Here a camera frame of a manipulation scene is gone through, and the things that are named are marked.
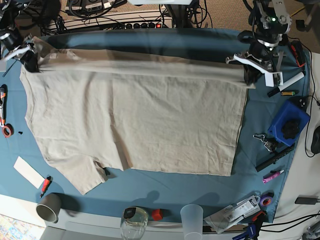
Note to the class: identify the black knob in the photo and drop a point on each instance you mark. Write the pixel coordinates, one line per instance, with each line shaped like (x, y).
(290, 129)

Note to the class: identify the glass with liquid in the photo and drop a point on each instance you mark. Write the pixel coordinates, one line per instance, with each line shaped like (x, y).
(133, 223)

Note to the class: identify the blue box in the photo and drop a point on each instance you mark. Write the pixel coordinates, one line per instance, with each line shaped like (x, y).
(289, 110)

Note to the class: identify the white paper card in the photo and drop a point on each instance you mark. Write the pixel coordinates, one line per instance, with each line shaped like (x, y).
(28, 172)

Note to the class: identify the purple tape roll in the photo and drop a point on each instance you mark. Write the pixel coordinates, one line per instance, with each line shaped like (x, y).
(265, 200)

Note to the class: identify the red tape roll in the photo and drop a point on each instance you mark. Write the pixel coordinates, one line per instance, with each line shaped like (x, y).
(7, 130)

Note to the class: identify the orange utility knife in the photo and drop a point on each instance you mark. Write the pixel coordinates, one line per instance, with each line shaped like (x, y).
(3, 101)

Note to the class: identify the beige T-shirt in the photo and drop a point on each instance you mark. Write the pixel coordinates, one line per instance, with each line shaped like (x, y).
(94, 109)

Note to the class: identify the blue clamp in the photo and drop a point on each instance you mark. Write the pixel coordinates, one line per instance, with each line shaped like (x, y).
(253, 229)

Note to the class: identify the grey mug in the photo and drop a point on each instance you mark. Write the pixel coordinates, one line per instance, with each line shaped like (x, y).
(49, 208)

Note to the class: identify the black computer mouse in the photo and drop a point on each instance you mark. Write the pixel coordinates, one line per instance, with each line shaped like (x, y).
(315, 144)

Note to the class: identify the red cube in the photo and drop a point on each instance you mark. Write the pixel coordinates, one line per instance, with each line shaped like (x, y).
(157, 214)

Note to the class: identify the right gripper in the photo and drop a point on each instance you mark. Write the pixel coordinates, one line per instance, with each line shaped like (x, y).
(25, 51)

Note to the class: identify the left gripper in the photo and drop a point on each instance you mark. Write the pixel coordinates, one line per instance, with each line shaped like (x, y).
(262, 58)

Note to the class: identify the red screwdriver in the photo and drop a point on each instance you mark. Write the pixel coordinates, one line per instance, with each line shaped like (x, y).
(47, 181)

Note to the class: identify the yellow battery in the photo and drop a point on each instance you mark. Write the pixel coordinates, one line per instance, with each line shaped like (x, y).
(287, 93)

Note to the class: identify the translucent plastic cup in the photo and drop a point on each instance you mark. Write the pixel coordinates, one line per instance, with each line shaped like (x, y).
(192, 221)

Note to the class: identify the orange black tool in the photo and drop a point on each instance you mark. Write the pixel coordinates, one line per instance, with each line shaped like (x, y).
(298, 53)

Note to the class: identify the black rail bar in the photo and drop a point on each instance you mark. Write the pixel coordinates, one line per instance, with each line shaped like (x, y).
(273, 159)

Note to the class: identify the blue tablecloth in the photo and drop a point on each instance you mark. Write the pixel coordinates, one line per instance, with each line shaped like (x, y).
(153, 190)

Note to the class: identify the white marker with black cap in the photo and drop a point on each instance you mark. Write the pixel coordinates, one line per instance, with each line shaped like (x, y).
(286, 84)

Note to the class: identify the power strip with red switch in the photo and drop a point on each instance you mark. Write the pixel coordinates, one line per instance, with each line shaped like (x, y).
(136, 25)

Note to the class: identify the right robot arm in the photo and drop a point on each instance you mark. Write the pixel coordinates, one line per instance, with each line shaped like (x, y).
(10, 35)

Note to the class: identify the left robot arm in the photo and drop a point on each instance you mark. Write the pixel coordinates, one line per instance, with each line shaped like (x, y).
(270, 23)

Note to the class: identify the pink marker pen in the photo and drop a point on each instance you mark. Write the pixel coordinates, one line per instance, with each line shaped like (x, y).
(272, 175)

